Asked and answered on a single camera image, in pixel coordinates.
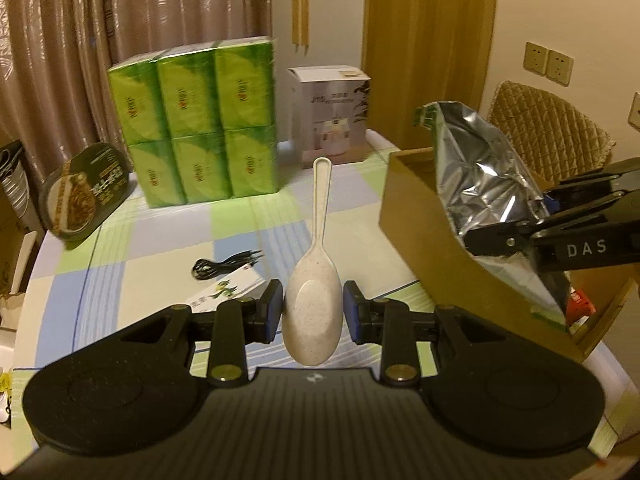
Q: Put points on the red candy packet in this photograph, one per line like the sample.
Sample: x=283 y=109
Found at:
x=581 y=302

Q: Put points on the bundle of green tissue packs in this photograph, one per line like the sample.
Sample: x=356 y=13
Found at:
x=195 y=120

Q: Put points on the brown patterned curtain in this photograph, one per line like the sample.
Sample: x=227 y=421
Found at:
x=125 y=10

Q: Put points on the wooden wall strip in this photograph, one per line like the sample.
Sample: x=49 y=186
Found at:
x=295 y=17
x=304 y=17

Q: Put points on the plaid cloth desktop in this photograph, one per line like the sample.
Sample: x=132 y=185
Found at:
x=150 y=270

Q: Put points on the speckled white rice spoon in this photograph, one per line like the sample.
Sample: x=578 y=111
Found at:
x=312 y=300

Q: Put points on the brown cardboard storage box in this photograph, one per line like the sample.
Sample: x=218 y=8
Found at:
x=425 y=230

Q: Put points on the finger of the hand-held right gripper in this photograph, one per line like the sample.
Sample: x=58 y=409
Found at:
x=600 y=180
x=500 y=241

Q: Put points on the white appliance carton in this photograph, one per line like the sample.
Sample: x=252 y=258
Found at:
x=330 y=115

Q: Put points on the silver foil bag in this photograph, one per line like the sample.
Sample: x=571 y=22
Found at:
x=480 y=160

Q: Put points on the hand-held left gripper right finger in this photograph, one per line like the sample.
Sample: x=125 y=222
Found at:
x=351 y=310

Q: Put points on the white printed paper packet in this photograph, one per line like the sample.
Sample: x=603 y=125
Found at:
x=235 y=285

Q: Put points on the brown cardboard carton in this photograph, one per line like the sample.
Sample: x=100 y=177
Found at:
x=15 y=270

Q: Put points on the beige wall socket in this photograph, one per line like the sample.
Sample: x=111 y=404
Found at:
x=535 y=57
x=559 y=66
x=635 y=110

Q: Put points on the instant food bowl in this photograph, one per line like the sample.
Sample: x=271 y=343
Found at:
x=82 y=195

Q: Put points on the chair with quilted cushion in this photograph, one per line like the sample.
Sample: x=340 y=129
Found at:
x=550 y=130

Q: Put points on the white paper roll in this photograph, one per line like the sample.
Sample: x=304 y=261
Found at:
x=382 y=141

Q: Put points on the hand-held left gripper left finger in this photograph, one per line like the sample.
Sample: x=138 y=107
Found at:
x=274 y=310

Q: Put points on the dark striped object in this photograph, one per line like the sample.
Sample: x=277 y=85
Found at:
x=12 y=180

